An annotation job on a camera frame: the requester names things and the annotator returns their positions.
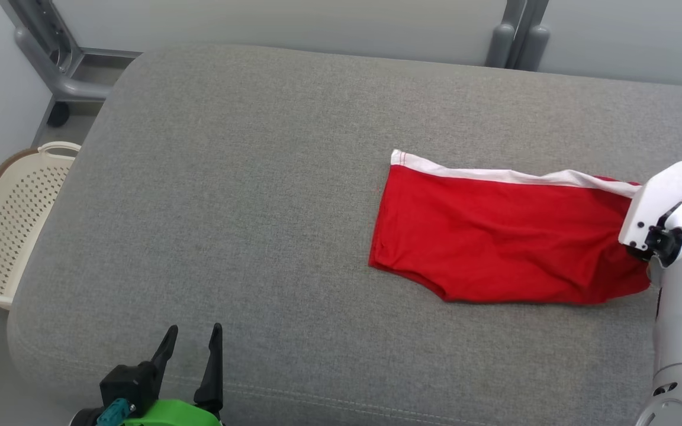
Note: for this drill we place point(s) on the cream perforated laundry basket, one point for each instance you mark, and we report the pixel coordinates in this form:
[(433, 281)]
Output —
[(9, 225)]

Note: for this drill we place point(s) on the red Bulls shorts white stripe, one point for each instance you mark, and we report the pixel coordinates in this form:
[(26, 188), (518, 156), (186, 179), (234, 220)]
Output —
[(495, 236)]

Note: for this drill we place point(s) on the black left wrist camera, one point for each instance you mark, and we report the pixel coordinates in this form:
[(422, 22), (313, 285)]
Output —
[(128, 384)]

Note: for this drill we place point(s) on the black caster wheel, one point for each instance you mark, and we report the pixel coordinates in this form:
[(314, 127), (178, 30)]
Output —
[(58, 115)]

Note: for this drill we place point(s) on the grey metal wheeled frame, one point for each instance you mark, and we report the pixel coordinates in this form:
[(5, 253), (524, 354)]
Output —
[(36, 59)]

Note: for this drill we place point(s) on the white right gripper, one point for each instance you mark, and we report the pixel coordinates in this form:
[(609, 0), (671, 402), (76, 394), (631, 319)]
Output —
[(658, 195)]

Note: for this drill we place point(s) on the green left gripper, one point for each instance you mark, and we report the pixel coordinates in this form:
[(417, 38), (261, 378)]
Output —
[(175, 414)]

